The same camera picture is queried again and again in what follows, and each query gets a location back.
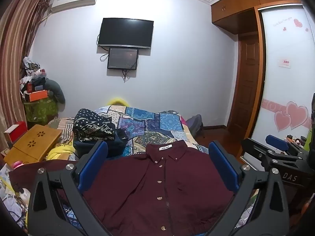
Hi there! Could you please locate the small black wall monitor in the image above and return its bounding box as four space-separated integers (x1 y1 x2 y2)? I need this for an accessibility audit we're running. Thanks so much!
107 47 139 70

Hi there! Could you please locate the wooden door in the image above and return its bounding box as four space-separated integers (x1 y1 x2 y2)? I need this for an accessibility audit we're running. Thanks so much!
226 35 266 134

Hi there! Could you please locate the red box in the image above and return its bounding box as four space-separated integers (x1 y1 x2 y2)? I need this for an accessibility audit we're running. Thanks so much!
3 121 27 143

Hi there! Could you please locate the colourful patchwork blanket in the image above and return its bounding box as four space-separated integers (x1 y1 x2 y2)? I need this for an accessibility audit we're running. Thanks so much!
61 104 209 158

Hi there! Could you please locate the yellow round object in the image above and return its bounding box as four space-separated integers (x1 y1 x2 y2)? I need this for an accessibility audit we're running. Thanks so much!
108 98 129 107

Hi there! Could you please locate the pile of clutter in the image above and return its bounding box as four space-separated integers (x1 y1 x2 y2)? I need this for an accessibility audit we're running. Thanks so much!
19 56 48 92

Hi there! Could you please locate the green patterned cloth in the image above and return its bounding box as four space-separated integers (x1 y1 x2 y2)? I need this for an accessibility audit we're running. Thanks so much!
23 97 59 129

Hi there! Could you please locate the striped bed sheet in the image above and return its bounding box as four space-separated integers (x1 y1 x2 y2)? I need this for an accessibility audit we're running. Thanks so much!
49 117 77 141

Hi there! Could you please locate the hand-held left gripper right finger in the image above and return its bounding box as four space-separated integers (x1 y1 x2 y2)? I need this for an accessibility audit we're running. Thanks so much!
207 140 290 236

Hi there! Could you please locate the dark patterned folded garment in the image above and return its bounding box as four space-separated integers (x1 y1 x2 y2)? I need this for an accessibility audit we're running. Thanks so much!
72 108 116 142

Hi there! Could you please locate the wooden overhead cabinet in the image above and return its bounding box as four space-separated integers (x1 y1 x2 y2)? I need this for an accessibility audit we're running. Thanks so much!
211 0 304 34

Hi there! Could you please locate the maroon button-up shirt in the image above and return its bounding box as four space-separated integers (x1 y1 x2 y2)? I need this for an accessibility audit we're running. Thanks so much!
10 140 249 236

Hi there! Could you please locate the black wall television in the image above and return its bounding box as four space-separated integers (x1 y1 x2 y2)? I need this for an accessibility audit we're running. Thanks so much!
97 18 154 49

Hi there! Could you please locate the white plastic bottle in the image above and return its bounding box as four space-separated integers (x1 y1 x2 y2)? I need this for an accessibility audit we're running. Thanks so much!
19 188 31 203

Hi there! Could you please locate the grey backpack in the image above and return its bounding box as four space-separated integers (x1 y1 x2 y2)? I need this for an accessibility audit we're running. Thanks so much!
185 114 205 135

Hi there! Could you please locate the yellow garment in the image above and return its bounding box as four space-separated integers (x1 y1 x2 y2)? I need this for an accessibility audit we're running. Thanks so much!
46 142 75 162

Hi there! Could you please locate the orange box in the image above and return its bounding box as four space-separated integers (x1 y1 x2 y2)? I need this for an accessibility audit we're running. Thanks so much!
27 90 49 102

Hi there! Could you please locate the navy blue folded garment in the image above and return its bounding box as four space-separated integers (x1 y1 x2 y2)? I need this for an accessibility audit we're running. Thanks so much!
72 128 129 158

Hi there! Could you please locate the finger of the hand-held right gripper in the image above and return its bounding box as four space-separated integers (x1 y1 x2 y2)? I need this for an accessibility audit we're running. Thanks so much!
266 134 309 161
240 138 273 170

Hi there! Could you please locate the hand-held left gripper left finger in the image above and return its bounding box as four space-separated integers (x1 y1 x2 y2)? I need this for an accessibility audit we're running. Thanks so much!
27 140 109 236

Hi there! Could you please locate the striped brown curtain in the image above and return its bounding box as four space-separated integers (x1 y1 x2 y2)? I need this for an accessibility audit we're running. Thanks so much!
0 0 53 151

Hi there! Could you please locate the wooden folding lap table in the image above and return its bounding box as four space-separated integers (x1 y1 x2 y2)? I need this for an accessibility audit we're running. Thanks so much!
4 124 62 164

